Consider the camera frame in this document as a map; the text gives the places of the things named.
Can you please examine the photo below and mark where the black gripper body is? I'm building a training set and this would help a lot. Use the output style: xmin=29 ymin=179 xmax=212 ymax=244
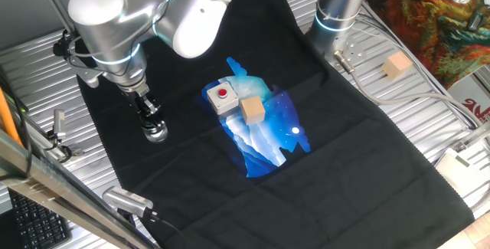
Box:
xmin=125 ymin=90 xmax=154 ymax=120

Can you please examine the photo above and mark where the clear glass jar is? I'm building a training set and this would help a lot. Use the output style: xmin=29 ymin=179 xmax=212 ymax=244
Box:
xmin=143 ymin=120 xmax=169 ymax=144

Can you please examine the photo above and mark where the grey box with red button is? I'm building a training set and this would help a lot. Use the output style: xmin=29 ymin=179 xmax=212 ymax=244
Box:
xmin=206 ymin=81 xmax=240 ymax=116

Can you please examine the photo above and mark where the wooden cube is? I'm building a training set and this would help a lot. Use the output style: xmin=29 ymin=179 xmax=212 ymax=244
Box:
xmin=381 ymin=51 xmax=413 ymax=80
xmin=240 ymin=96 xmax=266 ymax=126

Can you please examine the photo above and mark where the thin metal pole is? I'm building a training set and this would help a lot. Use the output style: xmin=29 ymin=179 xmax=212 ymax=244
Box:
xmin=32 ymin=0 xmax=76 ymax=36

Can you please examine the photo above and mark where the orange tube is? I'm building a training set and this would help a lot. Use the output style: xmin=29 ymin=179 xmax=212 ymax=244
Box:
xmin=0 ymin=87 xmax=24 ymax=146

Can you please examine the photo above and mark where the black keyboard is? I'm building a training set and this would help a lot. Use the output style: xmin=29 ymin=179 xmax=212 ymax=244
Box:
xmin=7 ymin=188 xmax=74 ymax=249

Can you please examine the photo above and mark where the black cloth with blue print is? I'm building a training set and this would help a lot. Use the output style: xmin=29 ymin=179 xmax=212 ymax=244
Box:
xmin=70 ymin=0 xmax=475 ymax=249

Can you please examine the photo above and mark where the colourful patterned cloth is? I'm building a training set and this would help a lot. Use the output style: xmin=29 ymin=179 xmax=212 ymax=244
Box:
xmin=365 ymin=0 xmax=490 ymax=91

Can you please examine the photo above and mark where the white flat device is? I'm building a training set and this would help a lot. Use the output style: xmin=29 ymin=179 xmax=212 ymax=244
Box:
xmin=435 ymin=147 xmax=490 ymax=204

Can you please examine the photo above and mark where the white panel with red logo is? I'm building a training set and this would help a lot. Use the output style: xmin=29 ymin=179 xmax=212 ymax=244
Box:
xmin=439 ymin=64 xmax=490 ymax=131

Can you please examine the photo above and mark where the small dark metal object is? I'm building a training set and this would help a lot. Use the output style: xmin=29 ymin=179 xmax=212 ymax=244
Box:
xmin=467 ymin=11 xmax=484 ymax=32

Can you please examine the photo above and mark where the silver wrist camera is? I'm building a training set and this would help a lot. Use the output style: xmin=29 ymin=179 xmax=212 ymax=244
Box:
xmin=67 ymin=55 xmax=106 ymax=89

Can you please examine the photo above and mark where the small silver exterior camera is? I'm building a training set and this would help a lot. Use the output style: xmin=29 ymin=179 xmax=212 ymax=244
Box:
xmin=53 ymin=109 xmax=68 ymax=139

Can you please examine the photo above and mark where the silver ribbed exterior camera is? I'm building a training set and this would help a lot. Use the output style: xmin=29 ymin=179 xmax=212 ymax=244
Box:
xmin=102 ymin=186 xmax=155 ymax=219

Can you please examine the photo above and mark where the black exterior camera plug cable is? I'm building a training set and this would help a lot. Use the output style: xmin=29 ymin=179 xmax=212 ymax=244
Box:
xmin=143 ymin=208 xmax=188 ymax=242

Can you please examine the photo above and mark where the aluminium frame beam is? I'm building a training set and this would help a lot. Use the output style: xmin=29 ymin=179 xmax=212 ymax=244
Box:
xmin=0 ymin=128 xmax=158 ymax=249

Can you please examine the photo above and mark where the thick grey base cable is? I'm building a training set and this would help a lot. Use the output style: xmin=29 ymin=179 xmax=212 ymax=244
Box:
xmin=332 ymin=49 xmax=482 ymax=129

